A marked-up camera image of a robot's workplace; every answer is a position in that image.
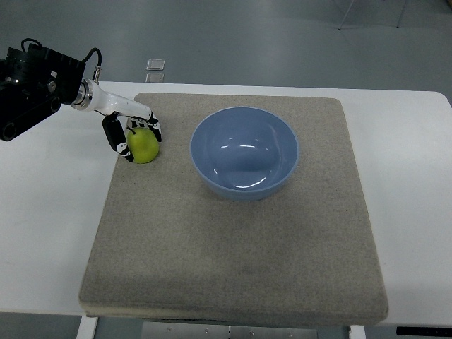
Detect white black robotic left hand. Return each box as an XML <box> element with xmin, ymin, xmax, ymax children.
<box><xmin>71</xmin><ymin>79</ymin><xmax>162</xmax><ymax>162</ymax></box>

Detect grey felt mat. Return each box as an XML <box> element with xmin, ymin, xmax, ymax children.
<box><xmin>79</xmin><ymin>93</ymin><xmax>388</xmax><ymax>327</ymax></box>

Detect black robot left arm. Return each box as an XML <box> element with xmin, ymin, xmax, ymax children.
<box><xmin>1</xmin><ymin>38</ymin><xmax>102</xmax><ymax>141</ymax></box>

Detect metal floor plate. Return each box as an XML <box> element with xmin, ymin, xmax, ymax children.
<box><xmin>145</xmin><ymin>73</ymin><xmax>165</xmax><ymax>83</ymax></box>
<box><xmin>145</xmin><ymin>59</ymin><xmax>165</xmax><ymax>71</ymax></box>

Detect blue ceramic bowl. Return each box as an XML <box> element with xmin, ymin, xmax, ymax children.
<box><xmin>190</xmin><ymin>107</ymin><xmax>300</xmax><ymax>201</ymax></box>

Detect white table leg frame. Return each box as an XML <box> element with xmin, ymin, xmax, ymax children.
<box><xmin>76</xmin><ymin>316</ymin><xmax>98</xmax><ymax>339</ymax></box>

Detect lower metal floor plate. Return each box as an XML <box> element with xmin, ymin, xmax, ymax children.
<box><xmin>145</xmin><ymin>73</ymin><xmax>165</xmax><ymax>83</ymax></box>

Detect black table control panel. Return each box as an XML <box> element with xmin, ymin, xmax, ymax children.
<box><xmin>396</xmin><ymin>326</ymin><xmax>452</xmax><ymax>338</ymax></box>

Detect metal table crossbar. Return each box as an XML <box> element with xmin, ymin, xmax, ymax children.
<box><xmin>141</xmin><ymin>321</ymin><xmax>319</xmax><ymax>339</ymax></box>

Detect green pear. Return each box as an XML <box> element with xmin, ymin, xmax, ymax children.
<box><xmin>126</xmin><ymin>127</ymin><xmax>160</xmax><ymax>164</ymax></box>

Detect upper metal floor plate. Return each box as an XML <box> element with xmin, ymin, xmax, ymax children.
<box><xmin>145</xmin><ymin>59</ymin><xmax>165</xmax><ymax>71</ymax></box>

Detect metal chair legs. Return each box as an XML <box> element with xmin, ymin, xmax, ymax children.
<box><xmin>336</xmin><ymin>1</ymin><xmax>408</xmax><ymax>30</ymax></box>

